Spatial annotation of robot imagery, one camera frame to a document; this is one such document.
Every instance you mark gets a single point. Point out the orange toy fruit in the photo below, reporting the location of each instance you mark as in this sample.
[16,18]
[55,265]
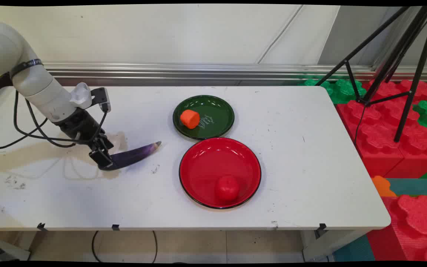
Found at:
[189,118]

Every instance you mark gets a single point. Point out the white table leg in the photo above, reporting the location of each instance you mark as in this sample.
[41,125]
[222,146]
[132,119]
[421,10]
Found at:
[328,244]

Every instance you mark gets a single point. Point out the purple toy eggplant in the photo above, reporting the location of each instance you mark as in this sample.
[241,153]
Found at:
[135,154]

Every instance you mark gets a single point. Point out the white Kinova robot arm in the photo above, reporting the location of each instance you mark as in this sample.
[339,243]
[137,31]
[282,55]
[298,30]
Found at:
[39,89]

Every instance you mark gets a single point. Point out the dark green round plate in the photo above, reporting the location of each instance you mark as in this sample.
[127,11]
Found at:
[219,111]

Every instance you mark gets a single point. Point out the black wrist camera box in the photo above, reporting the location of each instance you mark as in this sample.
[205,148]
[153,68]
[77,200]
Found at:
[102,98]

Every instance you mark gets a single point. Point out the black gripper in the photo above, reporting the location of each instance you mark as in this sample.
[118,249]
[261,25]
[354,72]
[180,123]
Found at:
[78,126]

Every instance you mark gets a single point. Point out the red round plate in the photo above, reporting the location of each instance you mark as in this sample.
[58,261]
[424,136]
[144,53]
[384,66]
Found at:
[206,163]

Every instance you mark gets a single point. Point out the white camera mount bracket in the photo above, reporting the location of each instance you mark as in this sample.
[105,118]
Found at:
[81,95]

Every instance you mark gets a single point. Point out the large red foam block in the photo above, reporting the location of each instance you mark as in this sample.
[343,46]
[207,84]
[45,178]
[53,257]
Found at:
[417,222]
[376,137]

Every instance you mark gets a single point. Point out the teal foam mat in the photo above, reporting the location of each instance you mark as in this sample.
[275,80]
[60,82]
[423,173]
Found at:
[415,186]

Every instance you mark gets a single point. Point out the aluminium wall rail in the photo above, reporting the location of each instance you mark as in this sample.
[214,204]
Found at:
[198,70]

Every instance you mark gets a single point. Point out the orange foam piece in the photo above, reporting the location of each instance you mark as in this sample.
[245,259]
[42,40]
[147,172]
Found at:
[382,186]

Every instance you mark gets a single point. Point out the red toy tomato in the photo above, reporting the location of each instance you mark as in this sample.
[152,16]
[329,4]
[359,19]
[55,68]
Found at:
[227,189]

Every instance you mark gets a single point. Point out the black camera tripod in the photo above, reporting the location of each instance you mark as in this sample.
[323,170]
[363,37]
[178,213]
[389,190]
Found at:
[417,74]

